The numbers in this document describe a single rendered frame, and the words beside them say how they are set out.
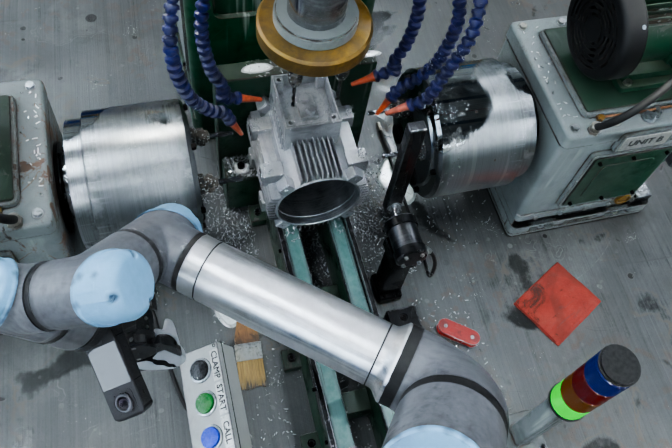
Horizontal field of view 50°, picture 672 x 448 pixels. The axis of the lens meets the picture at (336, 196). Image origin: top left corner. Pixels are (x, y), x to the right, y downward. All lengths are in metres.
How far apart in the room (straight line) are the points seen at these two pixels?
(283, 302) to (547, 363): 0.81
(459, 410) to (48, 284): 0.42
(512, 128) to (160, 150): 0.61
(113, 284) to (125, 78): 1.07
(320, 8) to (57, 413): 0.84
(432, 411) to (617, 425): 0.86
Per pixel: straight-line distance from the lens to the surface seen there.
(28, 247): 1.21
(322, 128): 1.24
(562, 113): 1.35
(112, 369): 0.93
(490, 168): 1.34
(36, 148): 1.22
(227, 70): 1.30
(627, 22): 1.27
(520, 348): 1.50
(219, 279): 0.82
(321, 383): 1.27
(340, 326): 0.79
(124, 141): 1.19
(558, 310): 1.55
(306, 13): 1.06
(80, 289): 0.75
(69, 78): 1.78
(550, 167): 1.40
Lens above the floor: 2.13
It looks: 58 degrees down
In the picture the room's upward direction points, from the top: 12 degrees clockwise
